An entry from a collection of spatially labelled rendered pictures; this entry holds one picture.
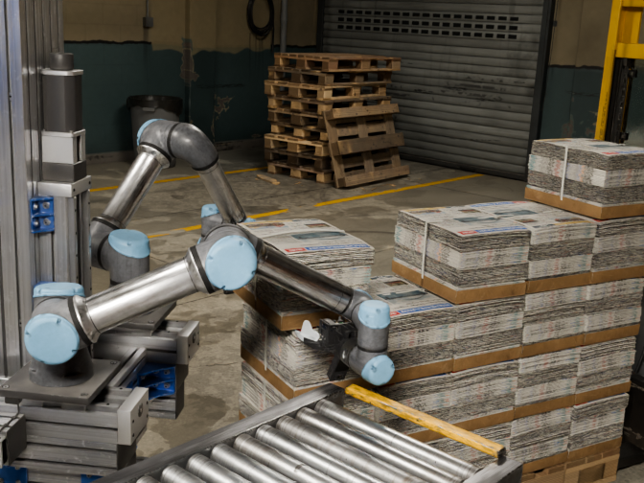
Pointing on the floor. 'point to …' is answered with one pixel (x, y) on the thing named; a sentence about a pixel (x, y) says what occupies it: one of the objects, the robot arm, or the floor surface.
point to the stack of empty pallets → (304, 132)
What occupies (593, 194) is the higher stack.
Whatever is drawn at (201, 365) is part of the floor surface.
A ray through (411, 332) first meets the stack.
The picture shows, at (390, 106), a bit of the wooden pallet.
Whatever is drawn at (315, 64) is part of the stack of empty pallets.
